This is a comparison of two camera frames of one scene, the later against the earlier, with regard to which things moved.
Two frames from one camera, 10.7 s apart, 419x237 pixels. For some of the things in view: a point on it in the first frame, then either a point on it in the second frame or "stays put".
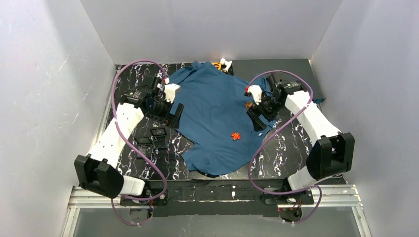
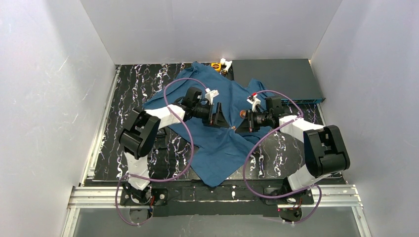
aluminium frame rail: [347, 196] stays put
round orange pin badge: [248, 104] → [242, 114]
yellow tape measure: [217, 64] stays put
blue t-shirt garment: [224, 137] stays put
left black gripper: [166, 115] → [214, 113]
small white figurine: [225, 64] stays put
